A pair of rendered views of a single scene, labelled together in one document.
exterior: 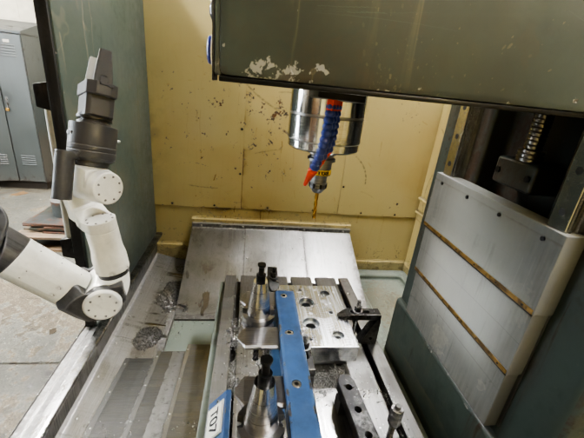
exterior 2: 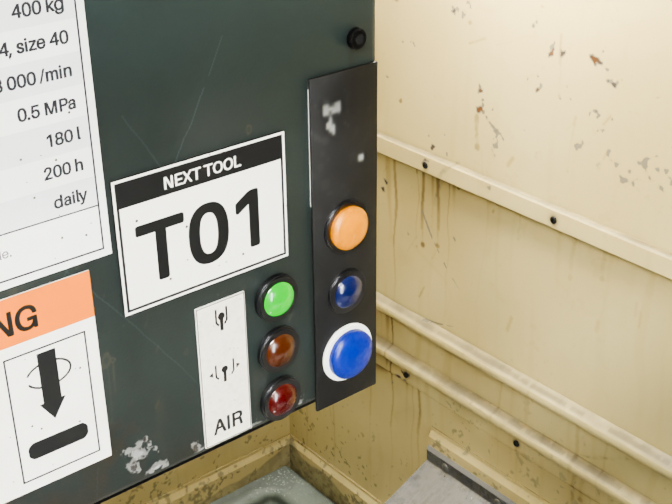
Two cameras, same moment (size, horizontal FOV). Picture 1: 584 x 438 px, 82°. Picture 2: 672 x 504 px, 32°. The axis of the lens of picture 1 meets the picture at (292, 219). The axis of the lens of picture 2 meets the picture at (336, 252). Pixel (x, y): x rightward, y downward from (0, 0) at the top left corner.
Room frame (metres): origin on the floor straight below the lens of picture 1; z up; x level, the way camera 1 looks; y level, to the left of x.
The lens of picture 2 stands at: (0.72, 0.59, 2.01)
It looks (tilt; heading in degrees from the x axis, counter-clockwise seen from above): 27 degrees down; 239
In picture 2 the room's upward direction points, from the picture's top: 1 degrees counter-clockwise
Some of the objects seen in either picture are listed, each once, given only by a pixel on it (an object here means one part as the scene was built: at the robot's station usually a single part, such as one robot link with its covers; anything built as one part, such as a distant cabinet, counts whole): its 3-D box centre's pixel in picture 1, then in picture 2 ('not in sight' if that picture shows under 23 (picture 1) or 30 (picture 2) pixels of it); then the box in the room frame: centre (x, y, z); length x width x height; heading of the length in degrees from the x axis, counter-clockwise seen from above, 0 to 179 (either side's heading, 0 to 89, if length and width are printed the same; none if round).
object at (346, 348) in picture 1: (308, 318); not in sight; (0.85, -0.08, 0.97); 0.29 x 0.23 x 0.05; 8
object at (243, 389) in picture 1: (259, 391); not in sight; (0.36, 0.02, 1.21); 0.07 x 0.05 x 0.01; 98
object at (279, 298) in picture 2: not in sight; (277, 298); (0.48, 0.12, 1.71); 0.02 x 0.01 x 0.02; 8
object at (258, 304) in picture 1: (259, 296); not in sight; (0.52, 0.04, 1.26); 0.04 x 0.04 x 0.07
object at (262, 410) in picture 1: (262, 401); not in sight; (0.30, 0.01, 1.26); 0.04 x 0.04 x 0.07
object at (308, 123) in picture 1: (326, 120); not in sight; (0.75, -0.05, 1.56); 0.16 x 0.16 x 0.12
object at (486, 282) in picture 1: (463, 284); not in sight; (0.82, -0.49, 1.16); 0.48 x 0.05 x 0.51; 8
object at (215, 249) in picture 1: (275, 277); not in sight; (1.41, 0.05, 0.75); 0.89 x 0.67 x 0.26; 98
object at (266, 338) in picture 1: (258, 337); not in sight; (0.47, 0.04, 1.21); 0.07 x 0.05 x 0.01; 98
